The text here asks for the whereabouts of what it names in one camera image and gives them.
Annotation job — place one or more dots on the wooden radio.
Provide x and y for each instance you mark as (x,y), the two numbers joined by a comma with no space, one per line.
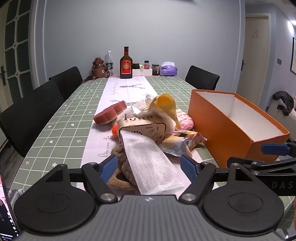
(143,131)

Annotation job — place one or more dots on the brown bear bottle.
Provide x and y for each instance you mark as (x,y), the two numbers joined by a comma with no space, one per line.
(99,69)

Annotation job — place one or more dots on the foil snack packet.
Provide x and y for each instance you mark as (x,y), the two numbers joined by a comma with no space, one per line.
(182,143)

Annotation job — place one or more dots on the grey phone stand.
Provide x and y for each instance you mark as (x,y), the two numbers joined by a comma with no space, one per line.
(15,194)

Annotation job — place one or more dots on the white textured cloth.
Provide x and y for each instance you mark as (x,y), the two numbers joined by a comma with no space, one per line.
(150,162)

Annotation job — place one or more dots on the smartphone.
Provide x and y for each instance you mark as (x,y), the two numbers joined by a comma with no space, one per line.
(7,220)

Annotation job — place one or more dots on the white flat box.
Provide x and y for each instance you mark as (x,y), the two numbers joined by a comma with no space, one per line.
(141,72)

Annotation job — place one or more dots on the orange knitted toy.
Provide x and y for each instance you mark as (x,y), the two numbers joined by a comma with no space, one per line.
(115,132)

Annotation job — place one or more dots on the orange cardboard box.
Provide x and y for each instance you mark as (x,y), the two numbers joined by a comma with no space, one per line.
(222,129)

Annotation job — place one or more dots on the cream sofa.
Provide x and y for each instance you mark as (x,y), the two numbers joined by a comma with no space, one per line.
(275,115)

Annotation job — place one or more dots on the brown liquor bottle red label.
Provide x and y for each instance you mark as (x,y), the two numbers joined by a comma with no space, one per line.
(126,67)

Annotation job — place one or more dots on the brown plush toy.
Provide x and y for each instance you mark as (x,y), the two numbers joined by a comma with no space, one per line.
(126,169)

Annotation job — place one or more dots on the small red-labelled jar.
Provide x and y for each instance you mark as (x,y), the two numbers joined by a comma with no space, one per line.
(146,65)

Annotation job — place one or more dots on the plain cream door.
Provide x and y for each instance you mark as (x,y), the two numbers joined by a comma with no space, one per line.
(254,58)

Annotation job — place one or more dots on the framed wall picture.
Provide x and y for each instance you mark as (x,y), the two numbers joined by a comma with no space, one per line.
(293,55)

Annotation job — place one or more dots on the red soft cushion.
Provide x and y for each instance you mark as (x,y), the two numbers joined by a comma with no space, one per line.
(108,114)

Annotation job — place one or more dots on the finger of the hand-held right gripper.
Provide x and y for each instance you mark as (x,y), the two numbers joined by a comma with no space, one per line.
(275,149)
(272,164)

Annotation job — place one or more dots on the black-lidded jar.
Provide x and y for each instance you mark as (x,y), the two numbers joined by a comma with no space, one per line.
(136,66)

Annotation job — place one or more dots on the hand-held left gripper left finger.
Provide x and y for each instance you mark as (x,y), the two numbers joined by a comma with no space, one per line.
(108,168)

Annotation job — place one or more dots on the purple tissue box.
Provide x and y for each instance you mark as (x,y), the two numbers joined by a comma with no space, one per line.
(168,70)

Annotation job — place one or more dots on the dark glass jar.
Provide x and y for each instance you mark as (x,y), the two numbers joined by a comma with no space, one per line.
(155,70)

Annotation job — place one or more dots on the clear water bottle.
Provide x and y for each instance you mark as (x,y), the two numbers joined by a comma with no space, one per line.
(109,63)

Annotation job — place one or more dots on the yellow cloth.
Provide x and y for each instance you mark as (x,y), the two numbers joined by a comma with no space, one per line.
(165,103)

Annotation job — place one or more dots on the pink crochet pouch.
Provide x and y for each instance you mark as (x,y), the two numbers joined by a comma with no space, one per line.
(185,119)

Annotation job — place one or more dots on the white printed table runner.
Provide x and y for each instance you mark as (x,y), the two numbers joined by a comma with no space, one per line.
(97,139)

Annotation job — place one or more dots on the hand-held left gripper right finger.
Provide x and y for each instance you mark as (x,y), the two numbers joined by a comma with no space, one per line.
(188,166)

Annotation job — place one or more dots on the black chair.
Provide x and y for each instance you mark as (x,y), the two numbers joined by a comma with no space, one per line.
(67,81)
(30,115)
(201,77)

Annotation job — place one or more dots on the glass panel door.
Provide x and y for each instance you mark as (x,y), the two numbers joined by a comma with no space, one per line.
(16,46)

